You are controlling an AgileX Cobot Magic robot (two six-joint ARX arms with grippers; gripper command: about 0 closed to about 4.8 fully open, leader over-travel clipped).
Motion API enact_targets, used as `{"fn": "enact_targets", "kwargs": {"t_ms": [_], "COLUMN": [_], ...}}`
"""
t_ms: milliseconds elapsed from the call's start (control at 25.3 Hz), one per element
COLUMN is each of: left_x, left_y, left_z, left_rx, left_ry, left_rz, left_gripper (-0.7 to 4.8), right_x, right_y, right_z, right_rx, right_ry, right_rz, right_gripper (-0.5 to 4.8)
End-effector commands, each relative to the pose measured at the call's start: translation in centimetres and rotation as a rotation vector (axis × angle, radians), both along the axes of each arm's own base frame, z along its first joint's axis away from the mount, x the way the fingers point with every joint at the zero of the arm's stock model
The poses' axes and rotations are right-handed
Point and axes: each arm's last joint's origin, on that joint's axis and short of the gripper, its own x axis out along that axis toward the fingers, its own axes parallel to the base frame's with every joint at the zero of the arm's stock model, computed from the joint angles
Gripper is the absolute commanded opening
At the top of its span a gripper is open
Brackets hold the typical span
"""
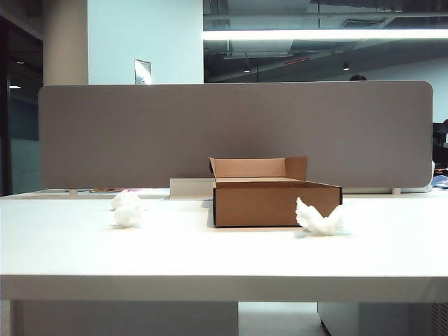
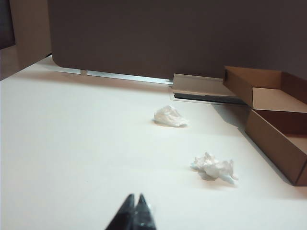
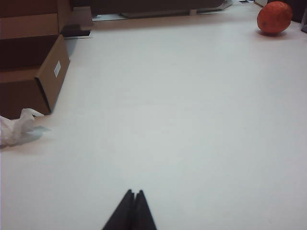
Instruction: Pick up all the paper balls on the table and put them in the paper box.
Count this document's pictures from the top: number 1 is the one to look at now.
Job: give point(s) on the round white paper ball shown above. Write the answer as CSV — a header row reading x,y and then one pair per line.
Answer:
x,y
127,217

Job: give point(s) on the wing-shaped white paper ball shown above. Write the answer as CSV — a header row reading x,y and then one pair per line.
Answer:
x,y
320,222

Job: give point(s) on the brown cardboard box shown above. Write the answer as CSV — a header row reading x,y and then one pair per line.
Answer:
x,y
259,206

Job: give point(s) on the grey fabric desk divider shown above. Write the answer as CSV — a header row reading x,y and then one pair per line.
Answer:
x,y
140,133

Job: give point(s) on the red ceiling sign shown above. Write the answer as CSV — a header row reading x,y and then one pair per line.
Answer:
x,y
297,61

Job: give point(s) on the dark-haired person head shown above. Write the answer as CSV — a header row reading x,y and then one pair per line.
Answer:
x,y
358,78

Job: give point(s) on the blue cloth item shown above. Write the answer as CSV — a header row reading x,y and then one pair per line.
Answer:
x,y
441,181

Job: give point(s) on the framed wall poster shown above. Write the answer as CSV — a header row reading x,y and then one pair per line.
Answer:
x,y
143,71

